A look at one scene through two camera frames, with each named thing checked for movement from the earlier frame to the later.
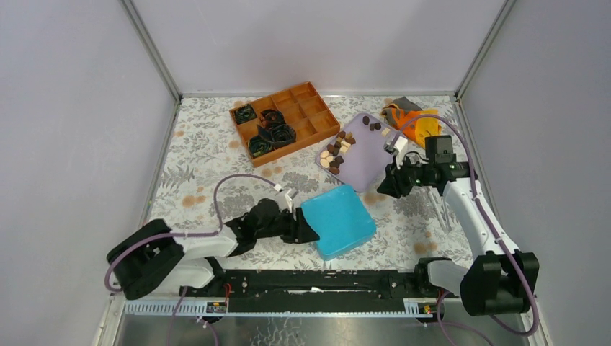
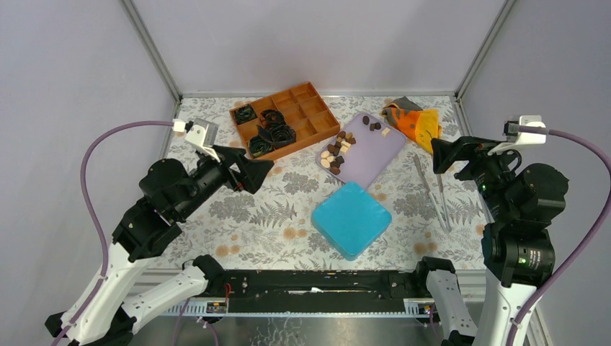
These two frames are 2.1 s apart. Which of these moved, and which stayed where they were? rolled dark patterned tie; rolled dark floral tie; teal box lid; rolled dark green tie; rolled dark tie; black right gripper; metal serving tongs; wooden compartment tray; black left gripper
Moved: black left gripper; teal box lid; black right gripper
Stayed: rolled dark floral tie; rolled dark tie; rolled dark green tie; rolled dark patterned tie; metal serving tongs; wooden compartment tray
